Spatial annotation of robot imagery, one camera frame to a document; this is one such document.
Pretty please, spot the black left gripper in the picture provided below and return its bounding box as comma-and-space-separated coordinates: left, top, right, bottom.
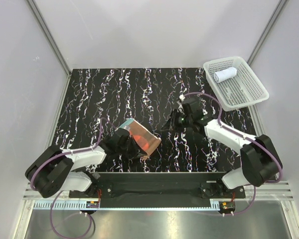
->
116, 135, 147, 160

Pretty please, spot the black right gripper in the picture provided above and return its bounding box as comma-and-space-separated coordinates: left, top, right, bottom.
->
160, 109, 192, 134

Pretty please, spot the orange patterned towel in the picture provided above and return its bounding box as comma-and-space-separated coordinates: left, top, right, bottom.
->
119, 118, 161, 161

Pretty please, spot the white terry towel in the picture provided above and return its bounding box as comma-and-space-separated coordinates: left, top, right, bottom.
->
213, 67, 237, 83

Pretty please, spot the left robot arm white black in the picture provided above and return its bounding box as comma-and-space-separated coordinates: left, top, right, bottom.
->
25, 128, 149, 198

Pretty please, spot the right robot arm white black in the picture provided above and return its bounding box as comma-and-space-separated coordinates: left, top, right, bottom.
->
162, 95, 283, 198

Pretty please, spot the white plastic mesh basket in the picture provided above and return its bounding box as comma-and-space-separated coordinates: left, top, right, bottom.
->
203, 56, 269, 112

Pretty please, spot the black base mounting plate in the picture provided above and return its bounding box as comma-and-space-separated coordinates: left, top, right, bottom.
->
69, 171, 246, 200

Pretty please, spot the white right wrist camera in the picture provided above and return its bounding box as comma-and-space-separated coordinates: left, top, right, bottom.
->
177, 94, 186, 113

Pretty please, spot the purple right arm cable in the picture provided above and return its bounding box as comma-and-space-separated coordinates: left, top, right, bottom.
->
179, 92, 284, 217

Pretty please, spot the aluminium frame rail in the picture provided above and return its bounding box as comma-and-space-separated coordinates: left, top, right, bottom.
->
23, 182, 293, 211

